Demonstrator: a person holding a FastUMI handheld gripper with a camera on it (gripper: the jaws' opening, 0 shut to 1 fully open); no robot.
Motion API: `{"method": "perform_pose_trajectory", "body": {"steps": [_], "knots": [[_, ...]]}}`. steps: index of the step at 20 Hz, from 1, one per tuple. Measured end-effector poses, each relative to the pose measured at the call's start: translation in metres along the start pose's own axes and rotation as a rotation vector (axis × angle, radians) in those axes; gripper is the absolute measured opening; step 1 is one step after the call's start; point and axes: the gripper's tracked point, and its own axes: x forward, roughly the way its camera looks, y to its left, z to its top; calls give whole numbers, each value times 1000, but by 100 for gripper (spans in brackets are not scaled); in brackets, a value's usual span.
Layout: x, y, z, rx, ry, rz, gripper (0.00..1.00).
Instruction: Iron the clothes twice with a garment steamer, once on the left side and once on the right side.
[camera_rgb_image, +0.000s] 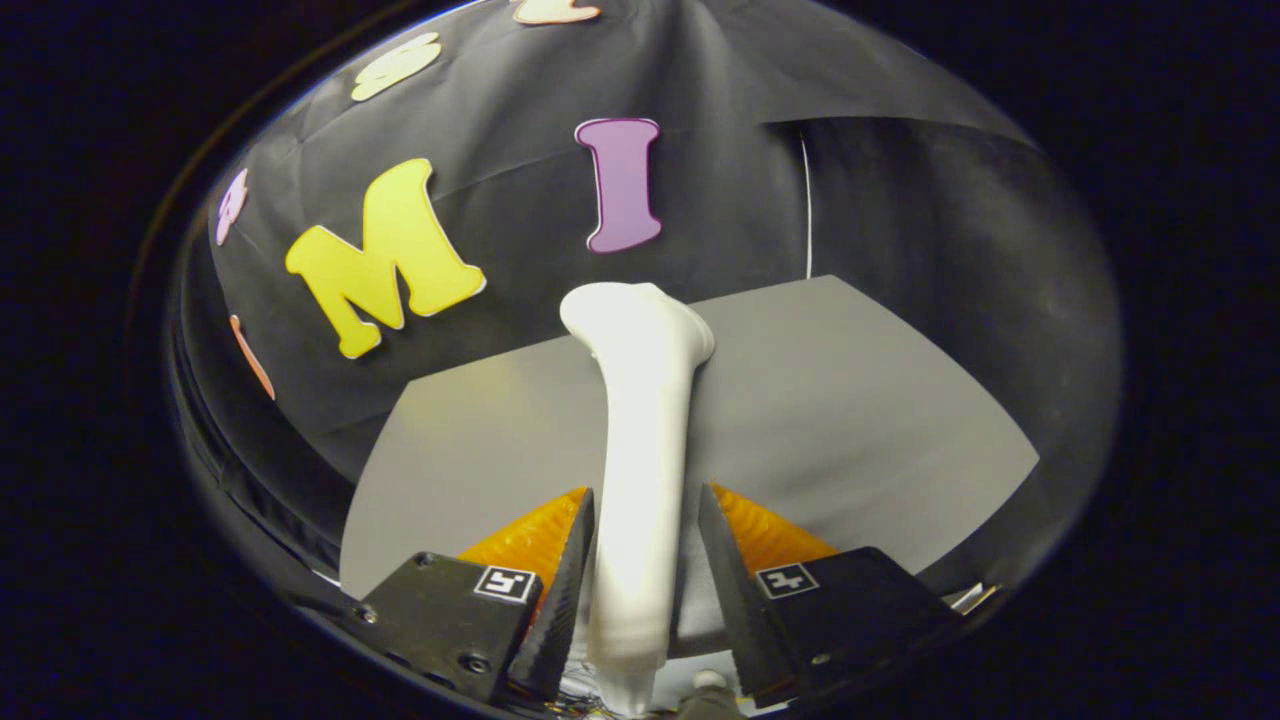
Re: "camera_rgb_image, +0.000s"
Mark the thin white cable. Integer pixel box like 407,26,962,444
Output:
800,125,813,280

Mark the black backdrop cloth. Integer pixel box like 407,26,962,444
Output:
175,0,1121,601

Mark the white garment steamer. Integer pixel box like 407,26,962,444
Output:
558,282,717,716

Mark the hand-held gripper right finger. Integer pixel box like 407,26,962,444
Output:
697,483,966,709

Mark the grey and beige cabinet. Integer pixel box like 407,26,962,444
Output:
340,275,1041,661

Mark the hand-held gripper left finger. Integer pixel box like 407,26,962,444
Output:
345,487,597,704

